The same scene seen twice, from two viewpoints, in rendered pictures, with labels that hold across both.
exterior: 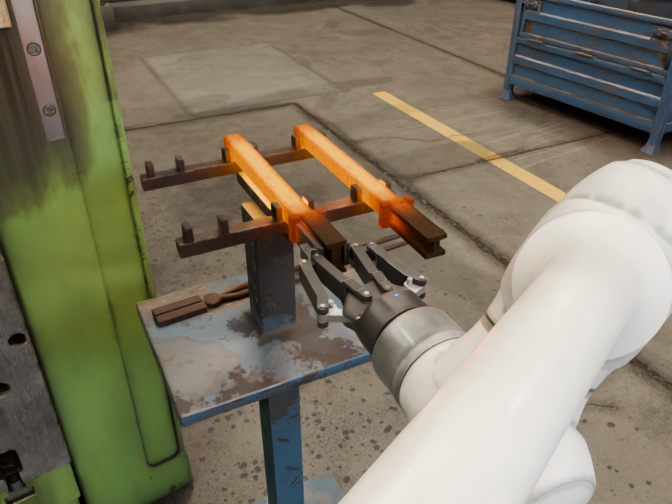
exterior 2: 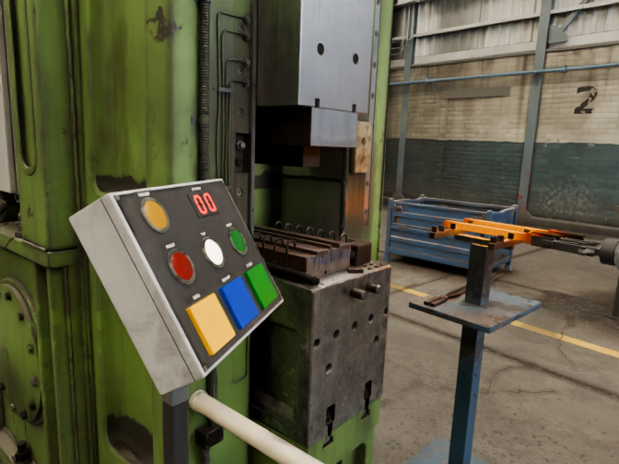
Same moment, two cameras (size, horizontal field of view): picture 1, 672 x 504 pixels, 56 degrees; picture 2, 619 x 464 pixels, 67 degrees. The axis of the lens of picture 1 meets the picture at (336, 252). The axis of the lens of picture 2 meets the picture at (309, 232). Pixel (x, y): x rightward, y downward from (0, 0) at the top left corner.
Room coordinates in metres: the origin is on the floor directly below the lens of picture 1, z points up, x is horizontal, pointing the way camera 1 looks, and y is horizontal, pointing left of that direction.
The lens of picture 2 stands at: (-0.52, 1.12, 1.27)
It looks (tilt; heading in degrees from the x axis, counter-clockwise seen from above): 11 degrees down; 344
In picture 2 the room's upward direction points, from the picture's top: 2 degrees clockwise
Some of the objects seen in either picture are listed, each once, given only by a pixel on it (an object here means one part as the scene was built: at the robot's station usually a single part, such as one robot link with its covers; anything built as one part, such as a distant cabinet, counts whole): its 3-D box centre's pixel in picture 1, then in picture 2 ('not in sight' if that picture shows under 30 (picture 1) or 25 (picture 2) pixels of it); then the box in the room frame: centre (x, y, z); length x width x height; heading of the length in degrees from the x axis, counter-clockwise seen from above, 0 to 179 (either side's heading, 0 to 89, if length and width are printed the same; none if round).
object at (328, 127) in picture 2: not in sight; (278, 128); (0.85, 0.83, 1.32); 0.42 x 0.20 x 0.10; 34
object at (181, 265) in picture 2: not in sight; (181, 266); (0.17, 1.12, 1.09); 0.05 x 0.03 x 0.04; 124
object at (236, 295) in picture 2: not in sight; (238, 303); (0.23, 1.03, 1.01); 0.07 x 0.05 x 0.07; 149
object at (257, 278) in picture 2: not in sight; (259, 286); (0.32, 0.98, 1.01); 0.07 x 0.05 x 0.07; 149
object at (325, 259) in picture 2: not in sight; (275, 248); (0.85, 0.83, 0.96); 0.42 x 0.20 x 0.09; 34
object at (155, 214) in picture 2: not in sight; (155, 214); (0.19, 1.16, 1.16); 0.05 x 0.03 x 0.04; 124
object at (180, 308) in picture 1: (312, 267); (468, 287); (0.98, 0.04, 0.75); 0.60 x 0.04 x 0.01; 121
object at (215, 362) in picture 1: (273, 322); (476, 304); (0.84, 0.11, 0.74); 0.40 x 0.30 x 0.02; 117
